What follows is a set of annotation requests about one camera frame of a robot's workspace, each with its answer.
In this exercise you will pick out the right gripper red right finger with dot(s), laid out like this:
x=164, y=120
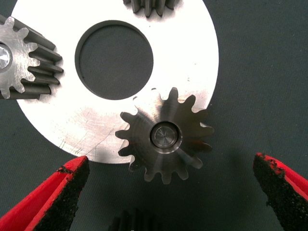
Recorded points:
x=288, y=197

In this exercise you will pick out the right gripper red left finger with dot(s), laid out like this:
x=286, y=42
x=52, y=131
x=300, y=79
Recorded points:
x=36, y=207

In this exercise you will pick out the small steel bevel gear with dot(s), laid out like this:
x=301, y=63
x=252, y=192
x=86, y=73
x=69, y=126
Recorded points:
x=134, y=222

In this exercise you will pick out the large steel spur gear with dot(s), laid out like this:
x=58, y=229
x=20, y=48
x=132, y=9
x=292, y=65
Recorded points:
x=144, y=134

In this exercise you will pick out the steel pinion gear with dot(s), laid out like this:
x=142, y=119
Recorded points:
x=21, y=60
x=149, y=7

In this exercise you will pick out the round metal plate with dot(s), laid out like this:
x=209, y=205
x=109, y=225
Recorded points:
x=72, y=120

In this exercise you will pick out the dark grey table cloth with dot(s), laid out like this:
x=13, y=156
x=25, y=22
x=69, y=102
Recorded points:
x=252, y=72

